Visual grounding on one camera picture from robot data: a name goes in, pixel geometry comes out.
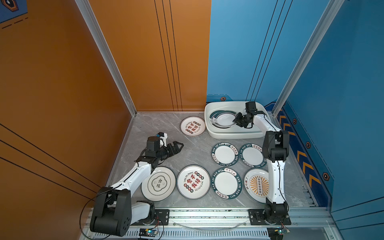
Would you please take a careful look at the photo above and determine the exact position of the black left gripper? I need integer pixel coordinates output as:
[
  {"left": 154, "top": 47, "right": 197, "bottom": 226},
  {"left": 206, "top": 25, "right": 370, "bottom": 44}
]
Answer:
[{"left": 155, "top": 141, "right": 183, "bottom": 162}]

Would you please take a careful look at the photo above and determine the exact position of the green red ring plate back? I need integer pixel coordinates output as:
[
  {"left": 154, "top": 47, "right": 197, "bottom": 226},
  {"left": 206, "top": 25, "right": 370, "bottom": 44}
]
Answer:
[{"left": 210, "top": 110, "right": 237, "bottom": 129}]

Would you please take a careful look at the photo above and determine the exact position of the white red text plate back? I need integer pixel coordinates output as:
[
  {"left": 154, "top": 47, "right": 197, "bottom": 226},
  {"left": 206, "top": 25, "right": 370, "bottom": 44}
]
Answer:
[{"left": 180, "top": 116, "right": 206, "bottom": 137}]

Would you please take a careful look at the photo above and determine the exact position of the white red text plate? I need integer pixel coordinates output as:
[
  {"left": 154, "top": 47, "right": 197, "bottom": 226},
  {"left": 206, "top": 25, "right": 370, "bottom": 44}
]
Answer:
[
  {"left": 177, "top": 165, "right": 211, "bottom": 200},
  {"left": 180, "top": 116, "right": 206, "bottom": 137}
]

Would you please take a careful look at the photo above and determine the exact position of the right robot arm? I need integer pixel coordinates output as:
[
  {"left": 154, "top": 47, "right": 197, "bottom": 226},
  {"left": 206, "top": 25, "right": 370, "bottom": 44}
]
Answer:
[{"left": 233, "top": 111, "right": 290, "bottom": 211}]

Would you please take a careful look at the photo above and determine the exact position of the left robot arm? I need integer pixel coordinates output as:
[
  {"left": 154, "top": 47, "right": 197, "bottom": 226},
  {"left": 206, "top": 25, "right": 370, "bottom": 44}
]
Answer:
[{"left": 90, "top": 132, "right": 184, "bottom": 237}]

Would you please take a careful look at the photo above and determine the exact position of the white plastic bin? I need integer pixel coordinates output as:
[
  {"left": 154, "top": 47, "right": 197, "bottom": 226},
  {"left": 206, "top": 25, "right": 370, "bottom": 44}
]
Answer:
[{"left": 204, "top": 101, "right": 265, "bottom": 140}]

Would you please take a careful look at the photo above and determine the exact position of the green rim plate upper right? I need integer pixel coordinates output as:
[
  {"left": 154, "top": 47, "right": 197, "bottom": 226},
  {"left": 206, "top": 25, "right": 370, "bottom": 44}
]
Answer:
[{"left": 240, "top": 143, "right": 267, "bottom": 168}]

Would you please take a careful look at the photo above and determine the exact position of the green rim plate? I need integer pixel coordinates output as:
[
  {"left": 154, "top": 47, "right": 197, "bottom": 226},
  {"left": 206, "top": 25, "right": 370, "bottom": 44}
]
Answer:
[
  {"left": 211, "top": 142, "right": 239, "bottom": 167},
  {"left": 240, "top": 143, "right": 267, "bottom": 168},
  {"left": 211, "top": 168, "right": 244, "bottom": 200}
]

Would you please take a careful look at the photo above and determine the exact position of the white flower outline plate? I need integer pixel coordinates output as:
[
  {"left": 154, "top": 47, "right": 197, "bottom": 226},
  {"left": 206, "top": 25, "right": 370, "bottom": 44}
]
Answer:
[{"left": 141, "top": 167, "right": 176, "bottom": 202}]

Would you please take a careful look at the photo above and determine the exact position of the white red text plate front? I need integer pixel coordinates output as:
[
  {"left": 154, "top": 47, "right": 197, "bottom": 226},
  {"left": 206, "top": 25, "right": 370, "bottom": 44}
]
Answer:
[{"left": 177, "top": 165, "right": 211, "bottom": 200}]

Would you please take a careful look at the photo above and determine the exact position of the green rim plate upper middle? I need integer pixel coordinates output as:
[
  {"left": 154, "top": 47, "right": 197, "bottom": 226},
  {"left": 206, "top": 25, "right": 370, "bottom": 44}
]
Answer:
[{"left": 211, "top": 142, "right": 239, "bottom": 167}]

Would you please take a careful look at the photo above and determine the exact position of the orange sunburst plate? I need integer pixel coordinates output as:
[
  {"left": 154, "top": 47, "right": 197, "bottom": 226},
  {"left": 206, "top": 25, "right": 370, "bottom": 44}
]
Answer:
[{"left": 244, "top": 169, "right": 270, "bottom": 204}]

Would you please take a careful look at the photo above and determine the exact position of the green rim plate front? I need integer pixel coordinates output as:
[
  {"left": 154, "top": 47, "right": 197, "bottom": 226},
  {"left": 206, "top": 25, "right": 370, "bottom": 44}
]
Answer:
[{"left": 211, "top": 168, "right": 244, "bottom": 200}]

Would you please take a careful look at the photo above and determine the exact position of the green circuit board left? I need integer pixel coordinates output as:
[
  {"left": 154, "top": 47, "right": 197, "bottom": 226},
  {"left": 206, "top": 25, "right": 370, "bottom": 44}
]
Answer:
[{"left": 138, "top": 229, "right": 159, "bottom": 239}]

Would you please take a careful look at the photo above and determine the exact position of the circuit board right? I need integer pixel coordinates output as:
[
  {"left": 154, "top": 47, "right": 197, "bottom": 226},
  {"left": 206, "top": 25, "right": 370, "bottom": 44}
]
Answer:
[{"left": 267, "top": 228, "right": 291, "bottom": 240}]

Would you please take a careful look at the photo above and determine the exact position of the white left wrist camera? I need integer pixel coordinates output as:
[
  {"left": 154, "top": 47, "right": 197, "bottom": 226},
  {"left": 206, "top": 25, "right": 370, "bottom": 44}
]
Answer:
[{"left": 158, "top": 132, "right": 168, "bottom": 147}]

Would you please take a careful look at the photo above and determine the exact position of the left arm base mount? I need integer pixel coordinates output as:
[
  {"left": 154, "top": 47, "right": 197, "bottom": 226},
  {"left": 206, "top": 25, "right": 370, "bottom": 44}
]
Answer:
[{"left": 131, "top": 209, "right": 170, "bottom": 226}]

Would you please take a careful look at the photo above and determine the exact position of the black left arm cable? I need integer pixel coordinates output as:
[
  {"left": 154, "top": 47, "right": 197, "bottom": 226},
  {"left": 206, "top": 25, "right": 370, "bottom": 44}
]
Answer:
[{"left": 78, "top": 191, "right": 112, "bottom": 240}]

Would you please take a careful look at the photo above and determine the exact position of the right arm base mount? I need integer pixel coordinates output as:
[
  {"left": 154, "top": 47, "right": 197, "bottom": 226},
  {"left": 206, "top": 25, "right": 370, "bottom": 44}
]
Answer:
[{"left": 248, "top": 209, "right": 292, "bottom": 226}]

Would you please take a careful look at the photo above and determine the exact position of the aluminium front rail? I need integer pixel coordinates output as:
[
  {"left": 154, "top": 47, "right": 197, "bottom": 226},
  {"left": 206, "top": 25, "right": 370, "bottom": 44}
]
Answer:
[{"left": 80, "top": 206, "right": 335, "bottom": 229}]

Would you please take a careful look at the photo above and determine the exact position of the aluminium corner post left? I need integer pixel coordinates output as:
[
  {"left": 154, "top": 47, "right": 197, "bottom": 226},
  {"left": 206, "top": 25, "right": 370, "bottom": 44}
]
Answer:
[{"left": 75, "top": 0, "right": 137, "bottom": 117}]

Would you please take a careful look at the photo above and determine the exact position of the aluminium corner post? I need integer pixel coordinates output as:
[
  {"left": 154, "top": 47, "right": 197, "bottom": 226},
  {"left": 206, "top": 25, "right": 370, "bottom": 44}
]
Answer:
[
  {"left": 75, "top": 0, "right": 137, "bottom": 117},
  {"left": 272, "top": 0, "right": 345, "bottom": 117}
]

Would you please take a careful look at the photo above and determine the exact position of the aluminium corner post right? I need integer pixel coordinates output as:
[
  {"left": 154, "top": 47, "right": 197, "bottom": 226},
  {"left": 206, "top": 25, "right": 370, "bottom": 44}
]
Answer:
[{"left": 272, "top": 0, "right": 345, "bottom": 117}]

